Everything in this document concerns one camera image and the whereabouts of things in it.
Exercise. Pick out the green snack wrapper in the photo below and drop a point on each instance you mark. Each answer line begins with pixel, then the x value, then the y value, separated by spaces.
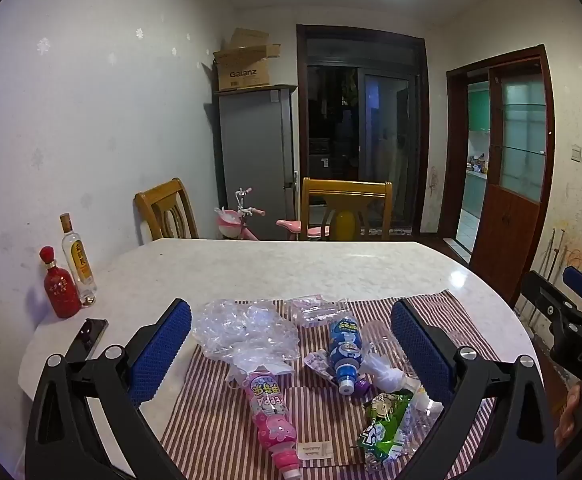
pixel 383 425

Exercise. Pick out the green kitchen cabinet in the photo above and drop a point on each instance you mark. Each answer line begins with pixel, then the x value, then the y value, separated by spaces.
pixel 478 110

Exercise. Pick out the dark framed sliding door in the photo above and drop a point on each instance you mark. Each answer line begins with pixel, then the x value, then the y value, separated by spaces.
pixel 366 125

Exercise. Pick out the red white striped cloth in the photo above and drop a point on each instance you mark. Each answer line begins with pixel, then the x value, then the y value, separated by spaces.
pixel 216 420

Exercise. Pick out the crumpled clear plastic bag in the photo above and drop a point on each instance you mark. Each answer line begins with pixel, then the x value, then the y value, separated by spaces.
pixel 246 332

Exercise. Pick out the clear plastic packaging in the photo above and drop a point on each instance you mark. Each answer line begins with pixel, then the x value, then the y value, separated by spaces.
pixel 313 312

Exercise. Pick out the pink labelled plastic bottle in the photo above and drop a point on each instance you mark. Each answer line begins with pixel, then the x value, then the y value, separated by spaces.
pixel 271 415

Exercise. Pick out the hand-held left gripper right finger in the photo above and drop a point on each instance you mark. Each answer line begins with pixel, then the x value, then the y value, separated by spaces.
pixel 421 350

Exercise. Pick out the red ceramic liquor bottle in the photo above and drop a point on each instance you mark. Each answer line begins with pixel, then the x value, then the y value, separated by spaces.
pixel 61 290

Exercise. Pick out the wall light switch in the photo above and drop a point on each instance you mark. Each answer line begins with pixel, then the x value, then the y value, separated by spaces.
pixel 576 153

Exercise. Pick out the small white purple wrapper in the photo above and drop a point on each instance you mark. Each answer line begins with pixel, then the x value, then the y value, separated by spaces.
pixel 318 362

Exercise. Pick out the black smartphone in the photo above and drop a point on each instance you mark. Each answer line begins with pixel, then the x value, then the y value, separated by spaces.
pixel 88 337

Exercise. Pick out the grey refrigerator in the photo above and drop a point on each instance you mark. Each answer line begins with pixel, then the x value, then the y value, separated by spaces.
pixel 253 160

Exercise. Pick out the small paper card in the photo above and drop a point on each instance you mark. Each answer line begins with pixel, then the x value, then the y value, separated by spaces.
pixel 316 451

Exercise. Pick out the wooden chair with straight back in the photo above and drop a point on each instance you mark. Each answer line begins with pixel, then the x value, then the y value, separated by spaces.
pixel 346 190

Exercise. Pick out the wooden door with glass panes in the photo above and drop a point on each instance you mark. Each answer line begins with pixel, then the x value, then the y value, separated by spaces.
pixel 511 220

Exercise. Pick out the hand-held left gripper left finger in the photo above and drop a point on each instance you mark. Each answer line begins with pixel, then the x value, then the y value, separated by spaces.
pixel 161 350

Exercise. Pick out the blue labelled plastic bottle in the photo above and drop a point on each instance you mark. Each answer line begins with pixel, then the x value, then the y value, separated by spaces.
pixel 345 350

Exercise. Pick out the clear bottle with yellow label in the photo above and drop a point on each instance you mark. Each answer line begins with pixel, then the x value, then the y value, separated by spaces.
pixel 388 360

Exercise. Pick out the person's right hand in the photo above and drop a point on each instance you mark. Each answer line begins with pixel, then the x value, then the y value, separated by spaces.
pixel 571 415

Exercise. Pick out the clear glass liquor bottle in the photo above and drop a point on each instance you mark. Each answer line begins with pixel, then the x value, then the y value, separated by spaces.
pixel 78 265

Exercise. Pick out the yellow round object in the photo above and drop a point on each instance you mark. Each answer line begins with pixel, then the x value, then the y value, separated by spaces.
pixel 347 225

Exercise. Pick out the pink child's bicycle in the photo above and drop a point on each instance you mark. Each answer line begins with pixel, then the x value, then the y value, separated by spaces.
pixel 233 222

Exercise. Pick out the open cardboard box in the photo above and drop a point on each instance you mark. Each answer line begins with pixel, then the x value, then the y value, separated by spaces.
pixel 243 72

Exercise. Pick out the wooden chair with oval back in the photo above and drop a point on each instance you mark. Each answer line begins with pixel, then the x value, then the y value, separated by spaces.
pixel 158 210

